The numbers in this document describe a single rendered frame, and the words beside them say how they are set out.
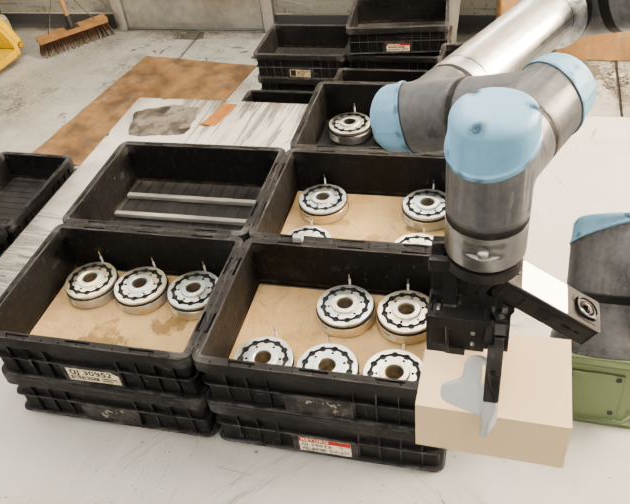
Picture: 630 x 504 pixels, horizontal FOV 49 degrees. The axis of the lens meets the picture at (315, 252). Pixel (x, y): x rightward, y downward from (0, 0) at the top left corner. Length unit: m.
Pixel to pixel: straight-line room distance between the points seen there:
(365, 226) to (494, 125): 0.90
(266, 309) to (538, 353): 0.61
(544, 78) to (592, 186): 1.14
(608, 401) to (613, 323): 0.14
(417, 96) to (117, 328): 0.81
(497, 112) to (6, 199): 2.28
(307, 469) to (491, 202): 0.74
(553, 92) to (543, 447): 0.37
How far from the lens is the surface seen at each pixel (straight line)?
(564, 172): 1.83
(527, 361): 0.81
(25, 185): 2.73
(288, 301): 1.29
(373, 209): 1.48
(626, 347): 1.19
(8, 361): 1.35
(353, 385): 1.04
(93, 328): 1.36
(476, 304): 0.70
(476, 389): 0.74
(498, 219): 0.60
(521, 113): 0.57
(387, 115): 0.74
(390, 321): 1.20
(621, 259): 1.17
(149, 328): 1.32
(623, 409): 1.27
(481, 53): 0.81
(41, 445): 1.40
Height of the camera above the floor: 1.74
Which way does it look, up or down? 41 degrees down
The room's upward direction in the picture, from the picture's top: 8 degrees counter-clockwise
